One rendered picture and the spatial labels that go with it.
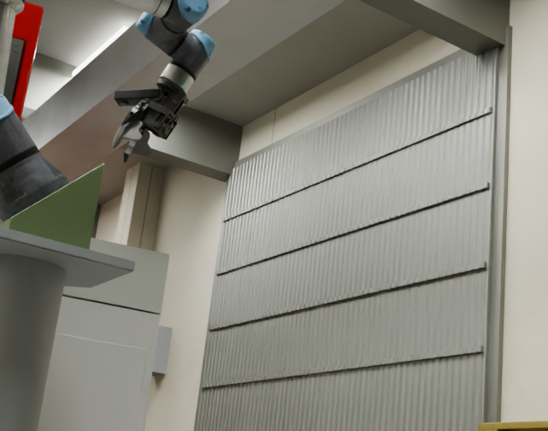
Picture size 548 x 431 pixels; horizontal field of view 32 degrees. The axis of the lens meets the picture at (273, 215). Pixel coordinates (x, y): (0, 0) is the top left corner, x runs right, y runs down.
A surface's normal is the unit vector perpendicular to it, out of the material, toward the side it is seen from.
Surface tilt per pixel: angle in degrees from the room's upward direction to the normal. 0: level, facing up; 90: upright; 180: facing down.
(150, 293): 90
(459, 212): 90
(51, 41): 180
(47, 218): 90
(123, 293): 90
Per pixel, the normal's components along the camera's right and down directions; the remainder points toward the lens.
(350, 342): -0.83, -0.26
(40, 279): 0.60, -0.19
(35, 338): 0.78, -0.11
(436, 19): -0.11, 0.94
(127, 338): 0.41, -0.25
